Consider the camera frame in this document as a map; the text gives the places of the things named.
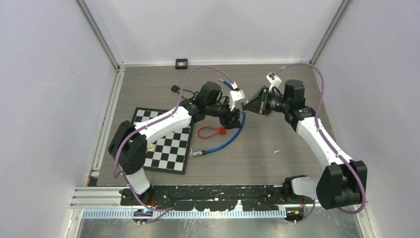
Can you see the black white chessboard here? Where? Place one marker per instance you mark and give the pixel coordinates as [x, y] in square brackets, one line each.
[172, 150]

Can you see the red cable padlock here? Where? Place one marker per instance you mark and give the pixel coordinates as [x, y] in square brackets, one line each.
[207, 132]

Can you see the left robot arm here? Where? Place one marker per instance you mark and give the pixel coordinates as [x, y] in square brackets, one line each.
[129, 145]

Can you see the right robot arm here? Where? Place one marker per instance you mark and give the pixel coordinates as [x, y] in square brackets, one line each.
[343, 180]

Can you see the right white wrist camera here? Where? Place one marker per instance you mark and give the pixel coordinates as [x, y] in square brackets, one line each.
[274, 81]

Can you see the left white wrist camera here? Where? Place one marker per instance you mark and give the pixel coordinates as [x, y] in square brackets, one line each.
[236, 96]

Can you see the blue cable lock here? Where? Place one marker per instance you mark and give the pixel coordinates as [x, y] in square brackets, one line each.
[229, 141]

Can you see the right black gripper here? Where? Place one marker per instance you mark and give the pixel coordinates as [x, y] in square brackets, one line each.
[259, 104]

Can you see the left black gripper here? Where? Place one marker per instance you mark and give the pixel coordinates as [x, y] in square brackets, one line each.
[233, 121]

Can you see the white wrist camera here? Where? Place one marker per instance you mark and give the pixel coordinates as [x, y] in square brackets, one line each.
[274, 81]
[236, 96]

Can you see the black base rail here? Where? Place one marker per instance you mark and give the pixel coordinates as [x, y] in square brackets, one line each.
[214, 197]

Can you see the small black square device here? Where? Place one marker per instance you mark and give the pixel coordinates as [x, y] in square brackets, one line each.
[181, 64]

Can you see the black cable padlock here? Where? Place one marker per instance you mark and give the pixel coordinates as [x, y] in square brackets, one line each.
[177, 89]

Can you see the aluminium frame rail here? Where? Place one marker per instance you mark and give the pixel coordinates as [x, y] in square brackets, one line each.
[133, 213]

